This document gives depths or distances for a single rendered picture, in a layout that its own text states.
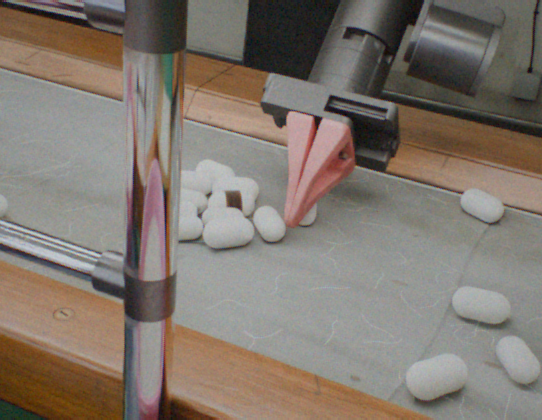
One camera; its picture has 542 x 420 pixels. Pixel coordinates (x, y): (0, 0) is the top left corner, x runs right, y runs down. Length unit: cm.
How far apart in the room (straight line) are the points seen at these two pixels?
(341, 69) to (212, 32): 233
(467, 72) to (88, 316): 33
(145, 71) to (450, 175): 44
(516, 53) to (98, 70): 197
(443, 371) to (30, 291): 24
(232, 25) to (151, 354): 255
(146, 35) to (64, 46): 59
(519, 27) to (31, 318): 229
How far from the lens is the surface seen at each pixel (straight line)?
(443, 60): 61
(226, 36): 288
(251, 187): 60
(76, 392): 44
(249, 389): 40
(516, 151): 73
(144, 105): 29
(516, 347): 48
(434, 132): 73
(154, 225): 31
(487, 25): 62
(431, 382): 44
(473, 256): 60
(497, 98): 268
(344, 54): 59
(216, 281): 52
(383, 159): 59
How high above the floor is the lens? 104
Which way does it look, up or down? 29 degrees down
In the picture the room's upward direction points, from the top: 6 degrees clockwise
